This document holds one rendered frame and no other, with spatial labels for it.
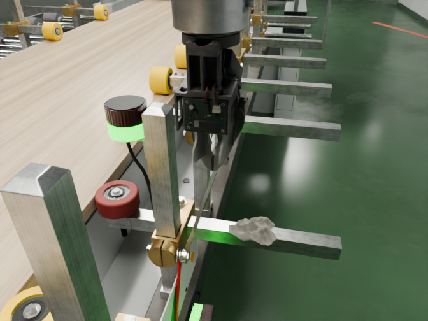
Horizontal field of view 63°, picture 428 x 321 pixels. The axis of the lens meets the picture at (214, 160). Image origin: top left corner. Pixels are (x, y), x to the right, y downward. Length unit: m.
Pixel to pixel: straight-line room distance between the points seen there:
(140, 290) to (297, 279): 0.98
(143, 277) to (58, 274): 0.58
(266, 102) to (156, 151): 2.61
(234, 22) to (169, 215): 0.32
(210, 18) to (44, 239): 0.27
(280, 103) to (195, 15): 2.57
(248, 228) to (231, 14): 0.38
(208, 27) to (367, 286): 1.53
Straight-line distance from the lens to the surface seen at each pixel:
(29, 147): 0.90
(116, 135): 0.51
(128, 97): 0.53
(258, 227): 0.63
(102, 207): 0.66
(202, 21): 0.40
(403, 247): 2.03
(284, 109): 2.97
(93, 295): 0.37
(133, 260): 0.93
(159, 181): 0.55
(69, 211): 0.30
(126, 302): 0.86
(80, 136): 0.90
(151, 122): 0.50
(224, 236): 0.65
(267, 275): 1.70
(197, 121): 0.44
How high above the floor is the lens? 1.31
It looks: 33 degrees down
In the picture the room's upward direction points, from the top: straight up
